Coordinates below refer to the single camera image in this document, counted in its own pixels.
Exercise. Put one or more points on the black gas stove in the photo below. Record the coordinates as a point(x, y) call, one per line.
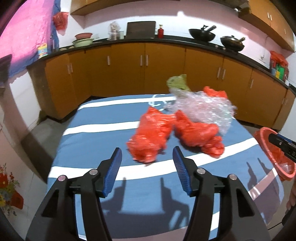
point(217, 46)

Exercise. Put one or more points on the red bottle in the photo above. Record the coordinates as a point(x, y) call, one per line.
point(161, 32)

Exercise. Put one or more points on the plastic basket with red liner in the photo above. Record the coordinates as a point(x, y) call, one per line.
point(275, 157)

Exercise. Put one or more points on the pink curtain with blue edge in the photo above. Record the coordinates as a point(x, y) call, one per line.
point(30, 30)

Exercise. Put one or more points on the white wall socket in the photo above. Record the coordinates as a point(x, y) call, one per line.
point(262, 57)

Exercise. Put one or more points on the pink floral cabinet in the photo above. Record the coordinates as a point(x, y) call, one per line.
point(9, 185)

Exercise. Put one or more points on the dark pot with lid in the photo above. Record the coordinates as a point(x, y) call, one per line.
point(232, 44)

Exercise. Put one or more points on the jar covered with plastic bag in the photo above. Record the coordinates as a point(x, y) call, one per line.
point(114, 31)

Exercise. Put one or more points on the black wok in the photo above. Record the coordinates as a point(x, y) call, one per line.
point(202, 36)

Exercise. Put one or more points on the hanging red plastic bag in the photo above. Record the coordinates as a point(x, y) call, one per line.
point(60, 20)

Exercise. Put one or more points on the short wooden upper cabinets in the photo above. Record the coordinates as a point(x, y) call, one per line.
point(272, 18)

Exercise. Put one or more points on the clear bubble wrap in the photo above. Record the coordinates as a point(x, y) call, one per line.
point(203, 109)

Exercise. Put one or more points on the long wooden upper cabinets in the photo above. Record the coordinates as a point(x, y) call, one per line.
point(138, 5)

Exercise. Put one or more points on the red bag on boxes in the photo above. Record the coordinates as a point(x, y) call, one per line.
point(278, 59)

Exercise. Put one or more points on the person's right hand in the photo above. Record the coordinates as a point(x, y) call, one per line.
point(291, 198)

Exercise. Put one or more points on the white mug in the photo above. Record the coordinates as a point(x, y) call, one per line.
point(287, 82)

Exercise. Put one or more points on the red plastic basin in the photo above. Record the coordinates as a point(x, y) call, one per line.
point(83, 36)

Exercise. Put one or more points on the black kitchen countertop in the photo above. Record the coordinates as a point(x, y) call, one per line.
point(175, 39)

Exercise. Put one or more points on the green plastic basin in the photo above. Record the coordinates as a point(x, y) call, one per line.
point(82, 42)

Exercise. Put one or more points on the dark cutting board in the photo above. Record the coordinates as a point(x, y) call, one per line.
point(141, 30)

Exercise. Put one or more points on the wooden lower kitchen cabinets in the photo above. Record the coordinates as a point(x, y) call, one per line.
point(129, 69)

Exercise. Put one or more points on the green plastic bag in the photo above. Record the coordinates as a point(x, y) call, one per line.
point(177, 82)

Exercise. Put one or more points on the green box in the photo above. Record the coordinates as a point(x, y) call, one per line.
point(280, 70)

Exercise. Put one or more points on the small red plastic bag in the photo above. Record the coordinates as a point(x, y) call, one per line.
point(215, 92)

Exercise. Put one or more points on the yellow detergent bottle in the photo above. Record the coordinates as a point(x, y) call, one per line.
point(42, 51)

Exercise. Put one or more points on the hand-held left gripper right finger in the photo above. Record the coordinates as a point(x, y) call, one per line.
point(181, 171)

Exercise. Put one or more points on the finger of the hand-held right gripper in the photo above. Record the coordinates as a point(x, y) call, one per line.
point(277, 140)

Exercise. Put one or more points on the large knotted red plastic bag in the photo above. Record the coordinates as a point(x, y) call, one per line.
point(196, 134)

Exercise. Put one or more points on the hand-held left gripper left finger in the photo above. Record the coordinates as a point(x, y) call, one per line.
point(113, 171)

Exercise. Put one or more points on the blue striped tablecloth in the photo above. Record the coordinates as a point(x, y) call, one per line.
point(97, 143)

